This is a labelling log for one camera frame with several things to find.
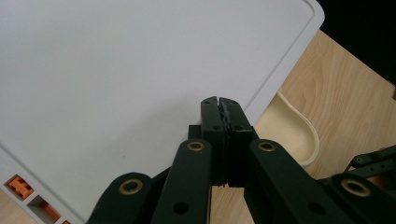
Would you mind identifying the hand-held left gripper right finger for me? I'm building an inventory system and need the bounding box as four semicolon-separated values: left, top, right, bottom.
219;96;260;189

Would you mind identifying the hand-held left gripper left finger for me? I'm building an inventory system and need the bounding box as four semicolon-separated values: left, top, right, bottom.
187;95;227;188

